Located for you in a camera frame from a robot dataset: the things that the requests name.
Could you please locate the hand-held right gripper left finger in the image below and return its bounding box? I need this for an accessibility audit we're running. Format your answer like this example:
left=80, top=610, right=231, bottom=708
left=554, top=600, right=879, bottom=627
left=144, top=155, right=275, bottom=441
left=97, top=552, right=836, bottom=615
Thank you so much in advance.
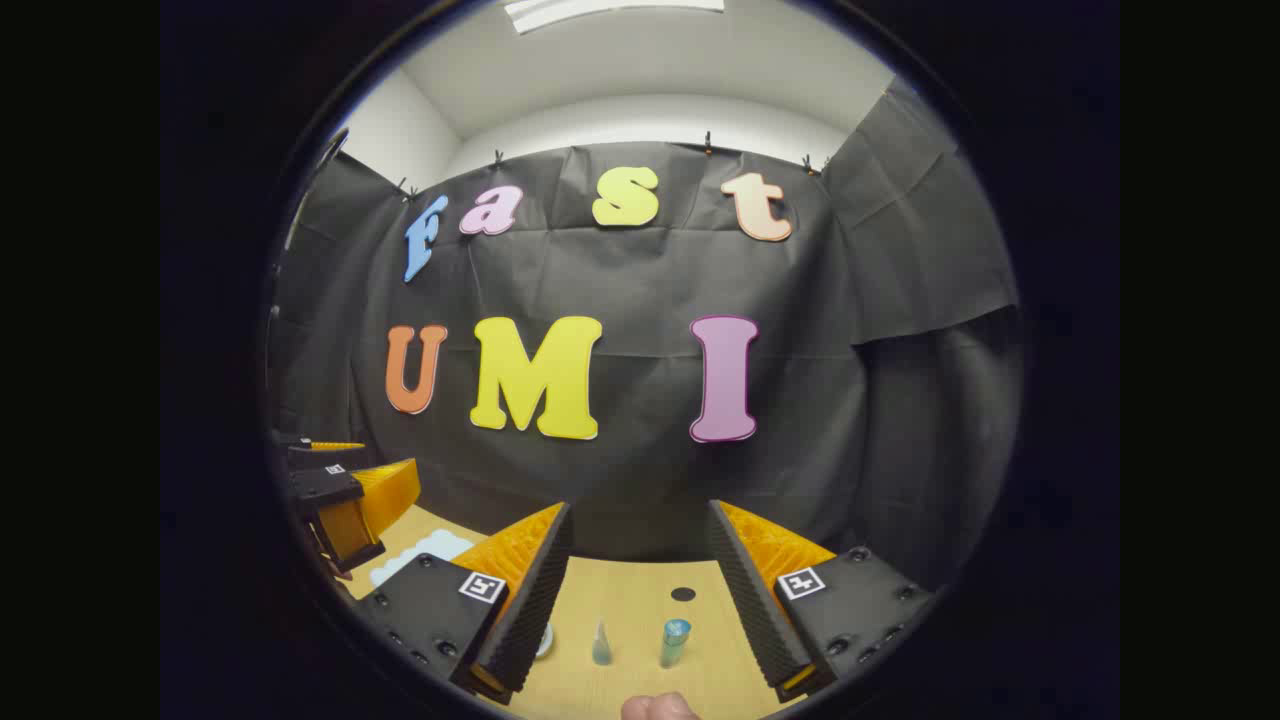
left=355, top=500, right=577, bottom=706

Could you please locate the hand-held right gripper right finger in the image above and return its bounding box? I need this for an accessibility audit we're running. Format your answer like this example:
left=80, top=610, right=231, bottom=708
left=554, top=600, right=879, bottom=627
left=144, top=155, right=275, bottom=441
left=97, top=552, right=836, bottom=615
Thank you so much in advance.
left=706, top=498, right=936, bottom=703

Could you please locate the light blue suitcase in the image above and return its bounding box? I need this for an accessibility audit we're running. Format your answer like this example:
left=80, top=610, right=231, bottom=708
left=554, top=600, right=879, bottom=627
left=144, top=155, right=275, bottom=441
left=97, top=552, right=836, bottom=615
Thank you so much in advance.
left=368, top=530, right=477, bottom=589

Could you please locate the black backdrop cloth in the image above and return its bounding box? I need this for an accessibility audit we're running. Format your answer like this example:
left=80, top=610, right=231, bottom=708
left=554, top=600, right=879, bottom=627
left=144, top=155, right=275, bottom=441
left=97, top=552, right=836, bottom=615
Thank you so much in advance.
left=265, top=80, right=1023, bottom=601

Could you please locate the ceiling light panel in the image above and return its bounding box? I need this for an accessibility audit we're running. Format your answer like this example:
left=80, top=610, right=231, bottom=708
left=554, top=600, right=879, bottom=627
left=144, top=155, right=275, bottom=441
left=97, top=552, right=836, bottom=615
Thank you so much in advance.
left=503, top=0, right=726, bottom=34

